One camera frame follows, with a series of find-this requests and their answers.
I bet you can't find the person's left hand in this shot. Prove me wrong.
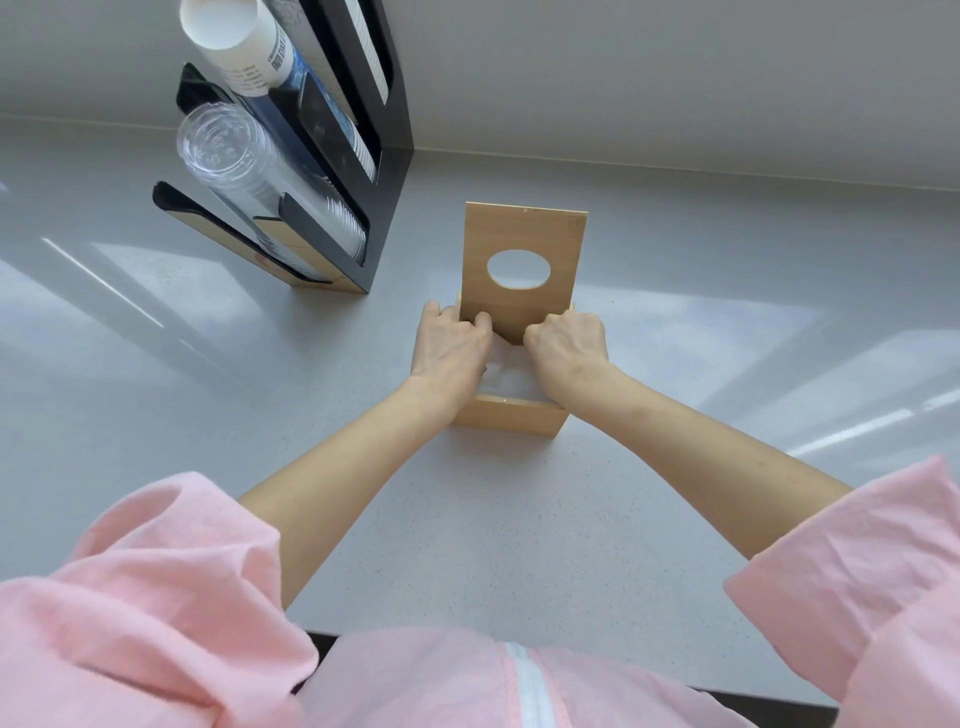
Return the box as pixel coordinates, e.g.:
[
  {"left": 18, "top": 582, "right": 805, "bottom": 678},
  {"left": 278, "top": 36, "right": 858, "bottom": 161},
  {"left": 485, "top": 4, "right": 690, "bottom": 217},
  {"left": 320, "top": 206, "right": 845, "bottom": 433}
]
[{"left": 408, "top": 300, "right": 495, "bottom": 421}]

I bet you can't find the white jacket zipper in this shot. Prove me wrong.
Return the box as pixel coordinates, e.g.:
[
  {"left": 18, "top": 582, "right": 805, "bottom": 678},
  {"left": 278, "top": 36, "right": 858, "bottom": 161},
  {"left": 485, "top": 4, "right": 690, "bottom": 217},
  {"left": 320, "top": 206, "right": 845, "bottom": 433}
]
[{"left": 503, "top": 641, "right": 561, "bottom": 728}]

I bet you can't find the person's left forearm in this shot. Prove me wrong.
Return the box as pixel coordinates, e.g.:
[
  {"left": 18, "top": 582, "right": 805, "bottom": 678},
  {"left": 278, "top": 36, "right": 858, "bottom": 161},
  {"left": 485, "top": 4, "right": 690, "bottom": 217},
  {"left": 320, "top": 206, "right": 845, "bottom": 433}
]
[{"left": 238, "top": 373, "right": 460, "bottom": 610}]

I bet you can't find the white tissue pack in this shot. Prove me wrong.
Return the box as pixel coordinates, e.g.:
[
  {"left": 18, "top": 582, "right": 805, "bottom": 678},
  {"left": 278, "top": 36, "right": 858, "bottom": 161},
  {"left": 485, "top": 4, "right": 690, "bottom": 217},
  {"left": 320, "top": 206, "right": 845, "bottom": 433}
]
[{"left": 477, "top": 333, "right": 558, "bottom": 408}]

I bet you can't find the person's right hand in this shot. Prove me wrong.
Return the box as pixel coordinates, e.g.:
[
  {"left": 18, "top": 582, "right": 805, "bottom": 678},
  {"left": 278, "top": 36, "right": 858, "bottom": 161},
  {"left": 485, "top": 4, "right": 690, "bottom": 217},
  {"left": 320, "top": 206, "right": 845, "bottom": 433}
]
[{"left": 522, "top": 310, "right": 611, "bottom": 410}]

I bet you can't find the stack of white cup lids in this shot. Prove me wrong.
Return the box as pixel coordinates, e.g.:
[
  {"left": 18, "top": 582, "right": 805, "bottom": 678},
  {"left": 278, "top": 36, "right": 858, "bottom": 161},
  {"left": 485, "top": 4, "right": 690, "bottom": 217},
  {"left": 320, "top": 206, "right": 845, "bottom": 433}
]
[{"left": 349, "top": 0, "right": 393, "bottom": 104}]

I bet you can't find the wooden tissue box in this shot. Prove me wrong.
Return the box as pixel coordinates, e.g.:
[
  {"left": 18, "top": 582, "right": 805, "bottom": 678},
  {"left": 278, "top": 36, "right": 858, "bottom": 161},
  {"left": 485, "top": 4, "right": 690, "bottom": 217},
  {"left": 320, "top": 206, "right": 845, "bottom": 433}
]
[{"left": 410, "top": 293, "right": 576, "bottom": 439}]

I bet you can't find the pink jacket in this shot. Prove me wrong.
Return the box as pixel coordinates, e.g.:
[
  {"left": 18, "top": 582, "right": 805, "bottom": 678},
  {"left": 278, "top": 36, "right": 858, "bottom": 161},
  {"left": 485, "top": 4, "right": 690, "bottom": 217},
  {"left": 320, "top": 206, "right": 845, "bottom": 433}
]
[{"left": 0, "top": 455, "right": 960, "bottom": 728}]

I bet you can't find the person's right forearm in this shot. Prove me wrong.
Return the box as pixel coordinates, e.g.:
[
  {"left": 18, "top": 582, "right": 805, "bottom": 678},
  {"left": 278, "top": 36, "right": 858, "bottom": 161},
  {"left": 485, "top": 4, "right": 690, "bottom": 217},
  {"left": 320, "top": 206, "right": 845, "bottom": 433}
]
[{"left": 553, "top": 363, "right": 856, "bottom": 561}]

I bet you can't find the wooden lid with oval hole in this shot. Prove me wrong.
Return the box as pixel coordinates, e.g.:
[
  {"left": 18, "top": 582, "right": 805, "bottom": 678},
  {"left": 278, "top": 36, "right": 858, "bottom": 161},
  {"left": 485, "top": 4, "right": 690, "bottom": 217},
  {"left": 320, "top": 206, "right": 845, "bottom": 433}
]
[{"left": 458, "top": 201, "right": 589, "bottom": 347}]

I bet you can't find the black cup dispenser rack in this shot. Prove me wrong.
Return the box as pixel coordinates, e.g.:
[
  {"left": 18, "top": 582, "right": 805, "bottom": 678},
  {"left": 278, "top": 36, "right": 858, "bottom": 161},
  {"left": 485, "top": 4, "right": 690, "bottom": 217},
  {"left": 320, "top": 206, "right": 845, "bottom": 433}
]
[{"left": 151, "top": 0, "right": 416, "bottom": 296}]

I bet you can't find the stack of white paper cups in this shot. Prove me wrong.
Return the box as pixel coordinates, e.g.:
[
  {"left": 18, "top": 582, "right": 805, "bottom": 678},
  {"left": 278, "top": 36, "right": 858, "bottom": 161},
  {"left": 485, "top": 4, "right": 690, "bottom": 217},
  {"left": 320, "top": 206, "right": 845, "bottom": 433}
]
[{"left": 178, "top": 0, "right": 378, "bottom": 183}]

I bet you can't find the stack of clear plastic cups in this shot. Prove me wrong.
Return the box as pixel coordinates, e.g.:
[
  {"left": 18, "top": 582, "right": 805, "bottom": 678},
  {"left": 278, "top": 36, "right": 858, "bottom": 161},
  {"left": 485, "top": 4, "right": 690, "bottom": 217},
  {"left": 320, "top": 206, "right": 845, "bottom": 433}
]
[{"left": 176, "top": 100, "right": 369, "bottom": 267}]

